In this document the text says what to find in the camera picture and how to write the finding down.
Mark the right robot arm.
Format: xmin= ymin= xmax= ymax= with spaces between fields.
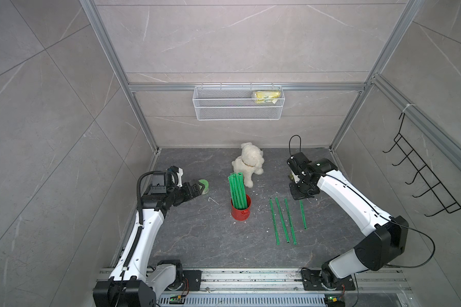
xmin=287 ymin=152 xmax=411 ymax=290

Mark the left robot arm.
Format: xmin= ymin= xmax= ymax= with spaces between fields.
xmin=93 ymin=166 xmax=207 ymax=306

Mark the red cylindrical container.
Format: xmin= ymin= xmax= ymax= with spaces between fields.
xmin=231 ymin=194 xmax=252 ymax=221

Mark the small green lidded jar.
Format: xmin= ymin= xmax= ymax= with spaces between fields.
xmin=198 ymin=179 xmax=209 ymax=195

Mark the green straw bundle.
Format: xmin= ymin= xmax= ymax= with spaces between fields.
xmin=228 ymin=173 xmax=248 ymax=210

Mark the white plush dog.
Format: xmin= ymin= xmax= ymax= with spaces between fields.
xmin=232 ymin=142 xmax=265 ymax=188

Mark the yellow sponge in basket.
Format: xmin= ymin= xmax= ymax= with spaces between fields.
xmin=252 ymin=91 xmax=282 ymax=104

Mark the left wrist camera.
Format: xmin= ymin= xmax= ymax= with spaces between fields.
xmin=166 ymin=166 xmax=184 ymax=189

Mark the white wire mesh basket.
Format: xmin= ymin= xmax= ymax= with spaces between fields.
xmin=192 ymin=85 xmax=285 ymax=121

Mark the metal base rail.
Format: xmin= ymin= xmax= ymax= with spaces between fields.
xmin=93 ymin=267 xmax=412 ymax=307

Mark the black wire hook rack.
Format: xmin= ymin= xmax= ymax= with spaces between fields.
xmin=382 ymin=113 xmax=461 ymax=217

